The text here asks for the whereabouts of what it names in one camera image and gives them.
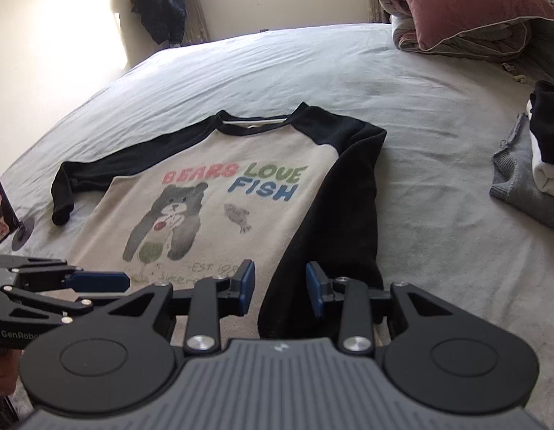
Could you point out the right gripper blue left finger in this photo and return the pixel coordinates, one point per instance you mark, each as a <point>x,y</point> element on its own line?
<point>213,299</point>

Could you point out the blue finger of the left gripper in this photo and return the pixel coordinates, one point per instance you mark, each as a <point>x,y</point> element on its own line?
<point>98,282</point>

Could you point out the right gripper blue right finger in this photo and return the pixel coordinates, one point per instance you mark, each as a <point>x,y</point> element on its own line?
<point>341,307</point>

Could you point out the beige black bear sweatshirt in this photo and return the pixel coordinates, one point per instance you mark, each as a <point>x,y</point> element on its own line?
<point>195,203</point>

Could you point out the person's left hand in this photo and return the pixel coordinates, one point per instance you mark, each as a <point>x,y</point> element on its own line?
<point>9,370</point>

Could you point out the round phone stand base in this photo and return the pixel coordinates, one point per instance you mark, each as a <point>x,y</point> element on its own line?
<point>23,233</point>

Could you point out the folded grey sweater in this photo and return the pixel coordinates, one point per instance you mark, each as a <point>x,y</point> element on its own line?
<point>513,182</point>

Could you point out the folded white garment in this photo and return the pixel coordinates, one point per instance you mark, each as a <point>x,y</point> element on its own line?
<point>543,173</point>

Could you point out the folded black garment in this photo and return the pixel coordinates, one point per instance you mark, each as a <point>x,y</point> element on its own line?
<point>542,119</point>

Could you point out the folded grey pink quilt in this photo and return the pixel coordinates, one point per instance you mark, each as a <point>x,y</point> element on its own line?
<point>495,44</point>

